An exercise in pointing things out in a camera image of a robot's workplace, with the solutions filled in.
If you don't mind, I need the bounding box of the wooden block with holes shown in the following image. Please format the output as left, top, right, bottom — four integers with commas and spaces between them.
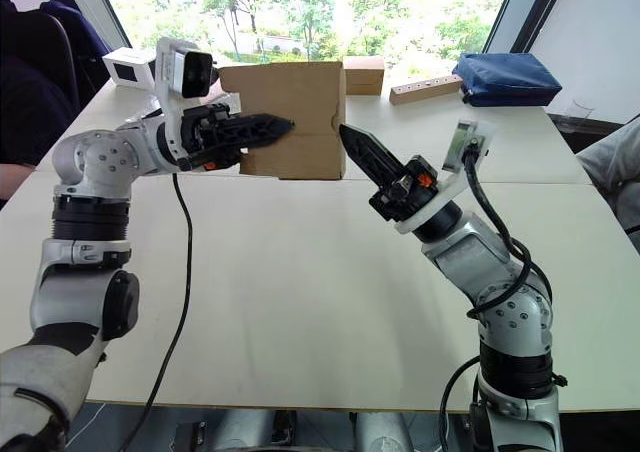
388, 73, 464, 108

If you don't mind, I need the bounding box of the small tan cardboard carton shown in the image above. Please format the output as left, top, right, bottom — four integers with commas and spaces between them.
343, 55, 386, 97

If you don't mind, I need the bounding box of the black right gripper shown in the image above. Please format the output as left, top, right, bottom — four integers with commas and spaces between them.
339, 123, 442, 223

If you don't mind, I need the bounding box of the person in dark clothing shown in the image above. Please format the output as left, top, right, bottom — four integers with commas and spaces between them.
0, 46, 76, 211

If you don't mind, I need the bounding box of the clear drinking glass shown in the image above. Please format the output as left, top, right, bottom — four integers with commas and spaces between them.
556, 98, 597, 134

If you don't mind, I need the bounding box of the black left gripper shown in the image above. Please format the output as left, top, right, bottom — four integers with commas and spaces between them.
177, 103, 297, 172

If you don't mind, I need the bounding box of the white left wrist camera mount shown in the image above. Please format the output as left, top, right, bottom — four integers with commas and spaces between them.
152, 36, 217, 169

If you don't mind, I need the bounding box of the dark blue fabric pouch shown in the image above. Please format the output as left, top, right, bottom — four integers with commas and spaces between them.
451, 51, 564, 109

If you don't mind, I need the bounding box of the white box with black square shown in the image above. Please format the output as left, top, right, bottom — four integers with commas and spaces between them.
101, 47, 158, 91

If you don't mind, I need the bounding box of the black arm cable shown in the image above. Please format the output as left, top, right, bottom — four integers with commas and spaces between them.
116, 170, 194, 452
438, 141, 554, 452

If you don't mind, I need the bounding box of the person in grey clothing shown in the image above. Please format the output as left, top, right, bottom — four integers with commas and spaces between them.
574, 118, 640, 253

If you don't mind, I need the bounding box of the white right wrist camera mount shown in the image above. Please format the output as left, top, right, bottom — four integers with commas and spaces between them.
393, 118, 497, 234

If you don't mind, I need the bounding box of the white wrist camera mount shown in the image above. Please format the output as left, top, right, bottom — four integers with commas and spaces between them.
393, 118, 497, 234
152, 36, 217, 169

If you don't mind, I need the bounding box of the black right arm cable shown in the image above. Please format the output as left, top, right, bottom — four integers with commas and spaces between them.
438, 141, 554, 452

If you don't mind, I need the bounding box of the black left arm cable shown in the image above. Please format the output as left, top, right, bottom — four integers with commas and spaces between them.
116, 170, 194, 452

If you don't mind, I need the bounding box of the brown cardboard box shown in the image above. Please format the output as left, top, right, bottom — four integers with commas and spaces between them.
218, 60, 348, 181

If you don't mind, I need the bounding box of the dark window frame post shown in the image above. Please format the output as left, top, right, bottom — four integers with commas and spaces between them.
482, 0, 574, 56
74, 0, 134, 51

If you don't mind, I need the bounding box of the dark office chair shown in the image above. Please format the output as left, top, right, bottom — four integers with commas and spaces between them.
29, 0, 115, 123

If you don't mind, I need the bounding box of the grey rounded robot leg shape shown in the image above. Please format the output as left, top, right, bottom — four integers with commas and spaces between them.
212, 409, 281, 452
352, 410, 417, 452

